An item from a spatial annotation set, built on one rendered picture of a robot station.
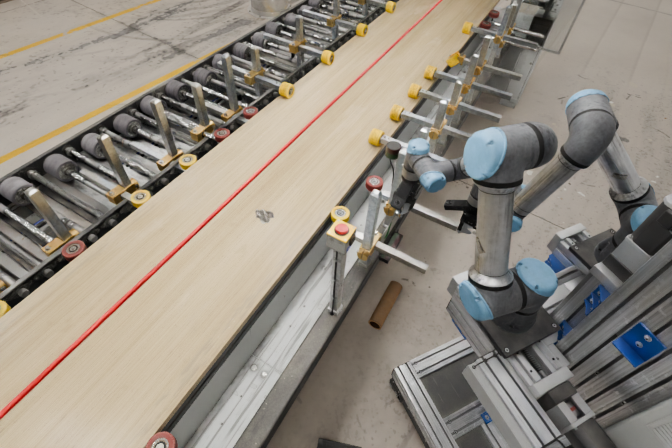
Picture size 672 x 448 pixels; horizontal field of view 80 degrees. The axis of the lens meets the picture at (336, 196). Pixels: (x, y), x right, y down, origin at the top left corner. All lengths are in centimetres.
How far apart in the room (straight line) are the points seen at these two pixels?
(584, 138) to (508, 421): 83
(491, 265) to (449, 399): 114
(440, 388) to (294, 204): 112
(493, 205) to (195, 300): 104
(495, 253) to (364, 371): 139
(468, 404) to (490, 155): 145
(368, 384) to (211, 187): 130
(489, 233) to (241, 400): 107
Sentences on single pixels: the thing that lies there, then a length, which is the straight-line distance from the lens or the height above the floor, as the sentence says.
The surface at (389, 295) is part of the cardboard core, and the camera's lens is 246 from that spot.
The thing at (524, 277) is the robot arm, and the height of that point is 127.
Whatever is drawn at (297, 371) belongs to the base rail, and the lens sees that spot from 159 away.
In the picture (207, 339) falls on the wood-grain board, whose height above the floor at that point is 90.
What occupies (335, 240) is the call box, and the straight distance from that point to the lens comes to 124.
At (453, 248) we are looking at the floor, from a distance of 285.
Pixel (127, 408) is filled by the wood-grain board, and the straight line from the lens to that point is 145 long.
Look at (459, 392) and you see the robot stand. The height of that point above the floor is 21.
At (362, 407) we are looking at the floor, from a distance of 229.
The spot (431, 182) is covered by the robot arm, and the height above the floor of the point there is 130.
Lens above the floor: 220
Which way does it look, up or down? 47 degrees down
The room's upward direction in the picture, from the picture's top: 4 degrees clockwise
